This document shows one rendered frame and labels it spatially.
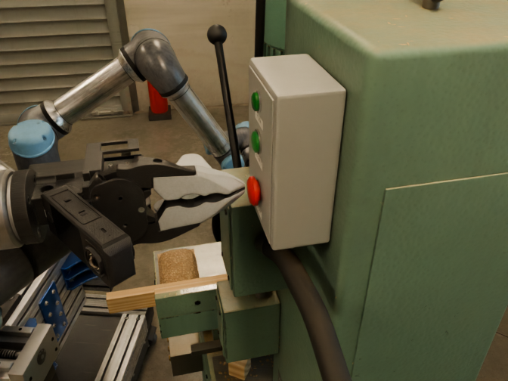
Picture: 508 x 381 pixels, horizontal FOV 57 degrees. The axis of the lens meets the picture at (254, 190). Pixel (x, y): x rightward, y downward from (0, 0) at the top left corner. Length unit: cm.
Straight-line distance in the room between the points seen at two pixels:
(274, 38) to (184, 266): 54
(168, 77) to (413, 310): 100
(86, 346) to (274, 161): 156
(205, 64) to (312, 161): 357
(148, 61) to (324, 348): 107
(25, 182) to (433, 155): 36
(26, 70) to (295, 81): 371
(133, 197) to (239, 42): 353
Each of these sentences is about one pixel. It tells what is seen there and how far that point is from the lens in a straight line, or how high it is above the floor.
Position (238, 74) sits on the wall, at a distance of 402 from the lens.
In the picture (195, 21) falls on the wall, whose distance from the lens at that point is 386.
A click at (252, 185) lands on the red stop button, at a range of 46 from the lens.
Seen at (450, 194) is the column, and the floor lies 139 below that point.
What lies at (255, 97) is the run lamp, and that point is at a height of 146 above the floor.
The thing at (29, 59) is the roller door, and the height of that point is 50.
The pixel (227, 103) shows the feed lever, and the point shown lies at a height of 131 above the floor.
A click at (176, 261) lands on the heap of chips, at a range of 105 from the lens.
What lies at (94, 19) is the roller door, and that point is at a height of 77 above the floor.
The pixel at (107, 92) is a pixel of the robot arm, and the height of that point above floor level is 109.
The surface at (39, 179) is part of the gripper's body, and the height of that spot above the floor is 138.
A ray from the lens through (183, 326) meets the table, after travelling 100.
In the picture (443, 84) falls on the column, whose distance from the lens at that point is 39.
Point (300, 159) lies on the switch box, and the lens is 41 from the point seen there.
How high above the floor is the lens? 162
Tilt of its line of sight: 33 degrees down
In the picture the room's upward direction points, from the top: straight up
